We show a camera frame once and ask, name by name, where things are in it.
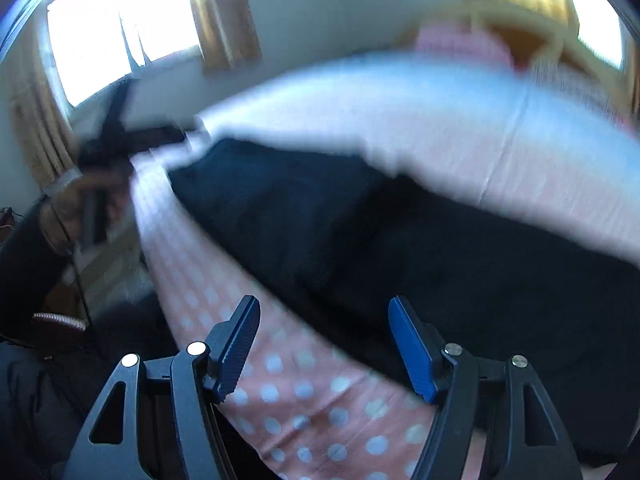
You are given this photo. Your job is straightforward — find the dark navy pants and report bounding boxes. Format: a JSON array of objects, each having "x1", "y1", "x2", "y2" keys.
[{"x1": 169, "y1": 139, "x2": 639, "y2": 466}]

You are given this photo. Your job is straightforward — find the person's left hand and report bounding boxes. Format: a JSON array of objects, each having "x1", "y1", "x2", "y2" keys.
[{"x1": 39, "y1": 165, "x2": 134, "y2": 255}]

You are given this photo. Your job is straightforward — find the bright side window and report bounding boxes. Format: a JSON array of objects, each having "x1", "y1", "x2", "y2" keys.
[{"x1": 44, "y1": 0, "x2": 198, "y2": 107}]

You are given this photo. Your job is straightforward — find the pink polka dot bedspread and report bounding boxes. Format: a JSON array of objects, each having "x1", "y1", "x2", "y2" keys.
[{"x1": 132, "y1": 52, "x2": 639, "y2": 479}]

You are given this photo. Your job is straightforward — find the golden side curtain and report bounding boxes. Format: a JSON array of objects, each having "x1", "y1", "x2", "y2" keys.
[{"x1": 190, "y1": 0, "x2": 262, "y2": 73}]

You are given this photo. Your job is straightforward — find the pink pillow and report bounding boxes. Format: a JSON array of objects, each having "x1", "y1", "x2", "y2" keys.
[{"x1": 413, "y1": 22, "x2": 514, "y2": 68}]

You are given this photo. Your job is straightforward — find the wooden arched headboard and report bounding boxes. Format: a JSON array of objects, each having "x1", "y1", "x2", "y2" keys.
[{"x1": 395, "y1": 0, "x2": 634, "y2": 115}]

